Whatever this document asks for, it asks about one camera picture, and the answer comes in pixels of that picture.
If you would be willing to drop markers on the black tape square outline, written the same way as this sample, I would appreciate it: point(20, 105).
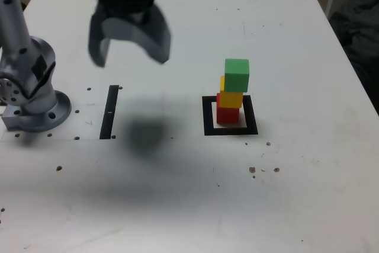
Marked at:
point(251, 116)

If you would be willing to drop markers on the dark grey fabric bundle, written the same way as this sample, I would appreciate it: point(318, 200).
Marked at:
point(358, 42)

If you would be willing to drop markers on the green cube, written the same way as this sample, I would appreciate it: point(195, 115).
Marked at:
point(237, 76)

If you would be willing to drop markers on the yellow cube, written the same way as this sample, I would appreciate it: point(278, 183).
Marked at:
point(232, 99)

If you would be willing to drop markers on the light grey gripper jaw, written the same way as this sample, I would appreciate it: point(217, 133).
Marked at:
point(157, 39)

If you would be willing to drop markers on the red cube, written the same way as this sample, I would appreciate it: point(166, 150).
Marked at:
point(227, 115)

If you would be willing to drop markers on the black tape strip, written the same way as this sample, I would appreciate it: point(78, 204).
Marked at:
point(108, 116)

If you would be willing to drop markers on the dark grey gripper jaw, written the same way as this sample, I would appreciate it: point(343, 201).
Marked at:
point(96, 48)

